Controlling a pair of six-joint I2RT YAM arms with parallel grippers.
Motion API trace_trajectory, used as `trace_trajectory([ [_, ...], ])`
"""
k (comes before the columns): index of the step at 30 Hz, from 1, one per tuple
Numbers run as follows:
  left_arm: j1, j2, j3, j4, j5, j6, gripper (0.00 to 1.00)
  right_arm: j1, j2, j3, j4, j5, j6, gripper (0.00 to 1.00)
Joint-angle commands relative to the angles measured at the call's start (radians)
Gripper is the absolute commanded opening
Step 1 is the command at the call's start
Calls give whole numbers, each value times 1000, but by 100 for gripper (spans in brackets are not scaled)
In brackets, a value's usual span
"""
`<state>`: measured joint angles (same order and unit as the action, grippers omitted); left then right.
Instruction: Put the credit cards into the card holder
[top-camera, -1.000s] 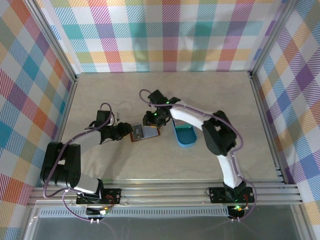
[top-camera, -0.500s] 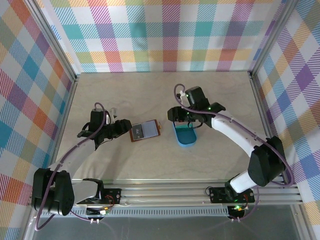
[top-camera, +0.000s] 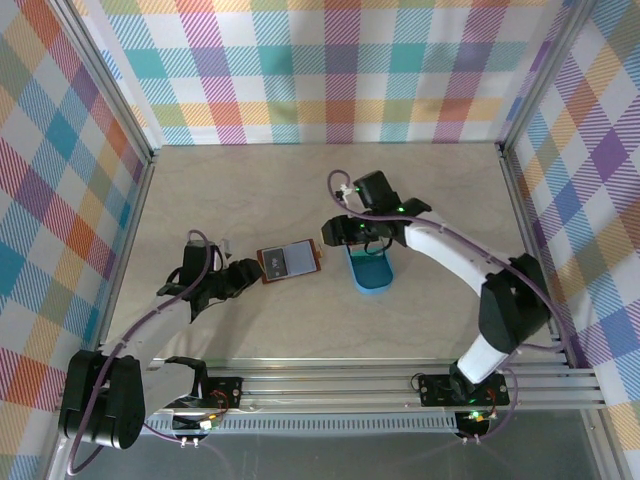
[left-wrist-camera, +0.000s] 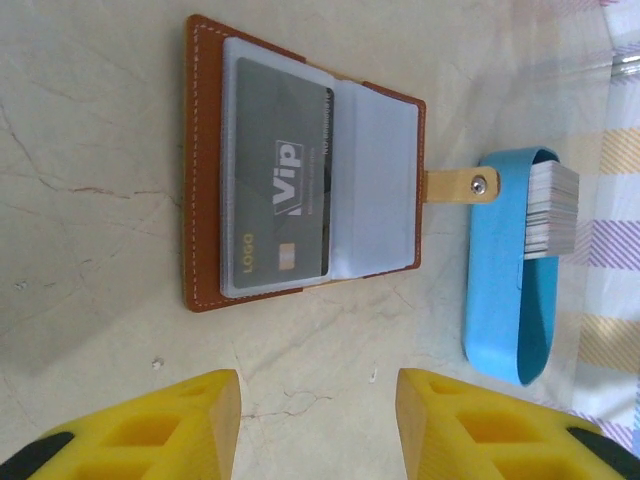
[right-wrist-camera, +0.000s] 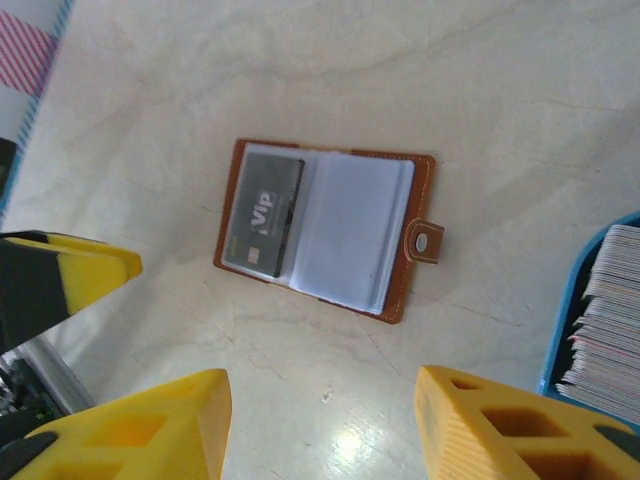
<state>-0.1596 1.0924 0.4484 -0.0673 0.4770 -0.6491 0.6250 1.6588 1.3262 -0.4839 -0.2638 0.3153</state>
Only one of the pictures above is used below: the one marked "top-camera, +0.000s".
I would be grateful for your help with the brown leather card holder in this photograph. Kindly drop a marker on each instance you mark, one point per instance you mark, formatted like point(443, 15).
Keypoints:
point(260, 270)

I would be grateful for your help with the dark credit card white print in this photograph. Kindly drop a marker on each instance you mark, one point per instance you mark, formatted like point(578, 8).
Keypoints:
point(275, 265)

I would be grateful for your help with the blue credit card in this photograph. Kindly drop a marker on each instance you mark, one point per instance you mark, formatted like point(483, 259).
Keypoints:
point(301, 260)

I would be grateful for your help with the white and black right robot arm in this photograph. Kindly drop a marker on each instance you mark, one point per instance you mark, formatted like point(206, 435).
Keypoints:
point(450, 250)

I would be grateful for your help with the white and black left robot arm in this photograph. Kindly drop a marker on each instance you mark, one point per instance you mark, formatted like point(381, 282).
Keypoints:
point(160, 325)

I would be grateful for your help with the blue plastic card tray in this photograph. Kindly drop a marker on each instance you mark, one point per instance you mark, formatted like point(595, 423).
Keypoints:
point(372, 277)

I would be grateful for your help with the small connector board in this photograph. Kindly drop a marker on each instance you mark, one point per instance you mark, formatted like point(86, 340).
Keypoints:
point(210, 424)
point(475, 416)

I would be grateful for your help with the aluminium side rail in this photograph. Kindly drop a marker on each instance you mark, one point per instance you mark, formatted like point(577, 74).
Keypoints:
point(126, 250)
point(525, 220)

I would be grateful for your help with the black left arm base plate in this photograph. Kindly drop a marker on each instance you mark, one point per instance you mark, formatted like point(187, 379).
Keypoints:
point(225, 392)

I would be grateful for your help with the aluminium mounting rail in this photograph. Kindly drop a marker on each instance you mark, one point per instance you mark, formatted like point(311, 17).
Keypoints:
point(325, 387)

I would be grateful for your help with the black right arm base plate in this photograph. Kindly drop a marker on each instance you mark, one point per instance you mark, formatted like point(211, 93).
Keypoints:
point(435, 390)

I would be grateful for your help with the aluminium upright post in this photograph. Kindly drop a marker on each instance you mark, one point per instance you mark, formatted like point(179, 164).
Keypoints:
point(542, 75)
point(111, 87)

